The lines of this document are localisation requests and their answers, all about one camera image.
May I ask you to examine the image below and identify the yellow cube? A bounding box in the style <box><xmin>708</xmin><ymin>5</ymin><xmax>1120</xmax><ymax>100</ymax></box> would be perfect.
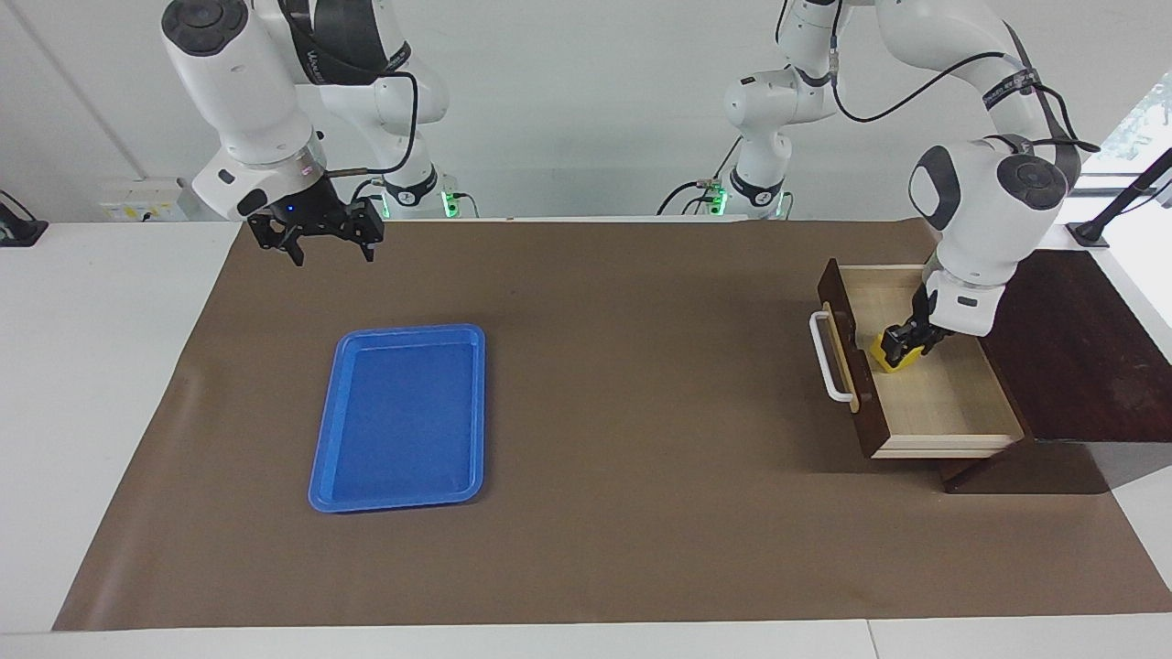
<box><xmin>868</xmin><ymin>329</ymin><xmax>921</xmax><ymax>374</ymax></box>

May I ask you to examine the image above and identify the wooden drawer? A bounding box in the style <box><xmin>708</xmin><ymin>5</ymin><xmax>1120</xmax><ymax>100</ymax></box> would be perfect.
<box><xmin>809</xmin><ymin>258</ymin><xmax>1026</xmax><ymax>460</ymax></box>

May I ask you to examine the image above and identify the white drawer handle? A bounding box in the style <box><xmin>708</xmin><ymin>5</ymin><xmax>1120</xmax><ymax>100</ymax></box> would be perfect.
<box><xmin>809</xmin><ymin>311</ymin><xmax>857</xmax><ymax>405</ymax></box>

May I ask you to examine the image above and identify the dark brown wooden cabinet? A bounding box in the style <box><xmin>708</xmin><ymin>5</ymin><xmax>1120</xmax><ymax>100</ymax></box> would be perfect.
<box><xmin>939</xmin><ymin>247</ymin><xmax>1172</xmax><ymax>495</ymax></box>

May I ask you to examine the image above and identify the blue plastic tray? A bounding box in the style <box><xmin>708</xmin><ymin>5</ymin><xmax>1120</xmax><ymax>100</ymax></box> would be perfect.
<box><xmin>308</xmin><ymin>323</ymin><xmax>486</xmax><ymax>514</ymax></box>

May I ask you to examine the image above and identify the brown table mat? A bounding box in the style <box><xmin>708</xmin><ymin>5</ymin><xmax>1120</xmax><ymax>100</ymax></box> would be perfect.
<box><xmin>52</xmin><ymin>218</ymin><xmax>1172</xmax><ymax>632</ymax></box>

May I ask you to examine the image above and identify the black base cable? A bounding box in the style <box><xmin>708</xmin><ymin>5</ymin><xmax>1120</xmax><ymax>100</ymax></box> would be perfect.
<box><xmin>655</xmin><ymin>137</ymin><xmax>743</xmax><ymax>217</ymax></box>
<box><xmin>349</xmin><ymin>178</ymin><xmax>385</xmax><ymax>221</ymax></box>

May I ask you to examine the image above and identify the white wall socket box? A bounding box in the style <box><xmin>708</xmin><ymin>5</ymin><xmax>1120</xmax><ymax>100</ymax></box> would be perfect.
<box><xmin>99</xmin><ymin>178</ymin><xmax>198</xmax><ymax>223</ymax></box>

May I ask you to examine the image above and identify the black camera stand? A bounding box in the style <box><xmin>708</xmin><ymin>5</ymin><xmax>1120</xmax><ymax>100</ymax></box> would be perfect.
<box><xmin>1067</xmin><ymin>146</ymin><xmax>1172</xmax><ymax>250</ymax></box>

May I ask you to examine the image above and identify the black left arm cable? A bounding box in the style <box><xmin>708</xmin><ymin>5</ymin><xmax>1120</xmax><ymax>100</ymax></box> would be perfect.
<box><xmin>829</xmin><ymin>0</ymin><xmax>1101</xmax><ymax>157</ymax></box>

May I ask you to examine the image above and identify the black clamp mount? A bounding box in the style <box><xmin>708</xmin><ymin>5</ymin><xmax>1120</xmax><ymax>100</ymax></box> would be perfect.
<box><xmin>0</xmin><ymin>189</ymin><xmax>49</xmax><ymax>248</ymax></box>

